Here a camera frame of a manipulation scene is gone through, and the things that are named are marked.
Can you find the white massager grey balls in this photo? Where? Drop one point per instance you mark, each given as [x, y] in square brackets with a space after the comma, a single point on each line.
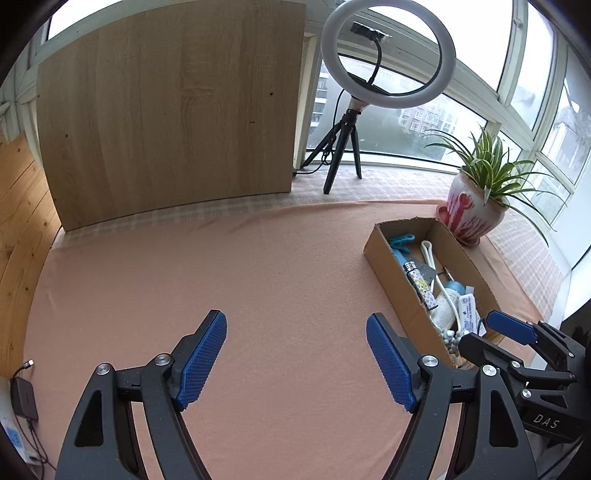
[450, 341]

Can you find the teal clip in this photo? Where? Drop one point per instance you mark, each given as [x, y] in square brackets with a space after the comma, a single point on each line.
[401, 242]

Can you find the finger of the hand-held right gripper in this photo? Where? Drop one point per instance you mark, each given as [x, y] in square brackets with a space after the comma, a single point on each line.
[508, 325]
[485, 348]

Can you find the green spider plant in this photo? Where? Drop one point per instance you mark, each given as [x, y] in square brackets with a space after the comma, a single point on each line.
[489, 170]

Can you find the light wooden board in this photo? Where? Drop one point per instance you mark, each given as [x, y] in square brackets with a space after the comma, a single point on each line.
[161, 115]

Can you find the pink saucer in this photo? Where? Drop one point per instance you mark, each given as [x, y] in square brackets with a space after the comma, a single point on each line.
[442, 214]

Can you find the checked cloth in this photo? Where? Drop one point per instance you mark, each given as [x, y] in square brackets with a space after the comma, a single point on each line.
[521, 249]

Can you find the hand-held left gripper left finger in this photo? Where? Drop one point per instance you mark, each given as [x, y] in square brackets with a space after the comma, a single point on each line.
[203, 364]

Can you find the white lotion bottle blue cap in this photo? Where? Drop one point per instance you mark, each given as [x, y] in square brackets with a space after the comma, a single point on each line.
[453, 290]

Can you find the black card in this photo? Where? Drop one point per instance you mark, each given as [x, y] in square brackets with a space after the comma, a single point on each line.
[431, 275]

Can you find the pine wood panel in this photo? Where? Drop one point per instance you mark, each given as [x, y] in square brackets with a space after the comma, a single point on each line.
[23, 254]

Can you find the white power strip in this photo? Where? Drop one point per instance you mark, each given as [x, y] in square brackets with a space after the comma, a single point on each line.
[14, 438]

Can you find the pink tablecloth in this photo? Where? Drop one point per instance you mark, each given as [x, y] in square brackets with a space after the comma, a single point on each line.
[277, 286]

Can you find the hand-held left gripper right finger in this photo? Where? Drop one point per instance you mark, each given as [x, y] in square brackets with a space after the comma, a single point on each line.
[390, 364]

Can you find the cardboard box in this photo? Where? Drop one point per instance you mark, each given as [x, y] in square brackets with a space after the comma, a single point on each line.
[392, 277]

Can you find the patterned tube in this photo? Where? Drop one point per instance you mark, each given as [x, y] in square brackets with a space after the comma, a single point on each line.
[422, 286]

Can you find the black power adapter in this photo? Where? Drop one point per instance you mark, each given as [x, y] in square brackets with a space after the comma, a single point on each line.
[23, 399]

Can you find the white window frame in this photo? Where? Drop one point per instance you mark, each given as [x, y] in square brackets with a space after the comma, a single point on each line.
[503, 106]

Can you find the black phone clamp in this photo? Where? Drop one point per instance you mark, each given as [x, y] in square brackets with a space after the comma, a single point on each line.
[369, 30]

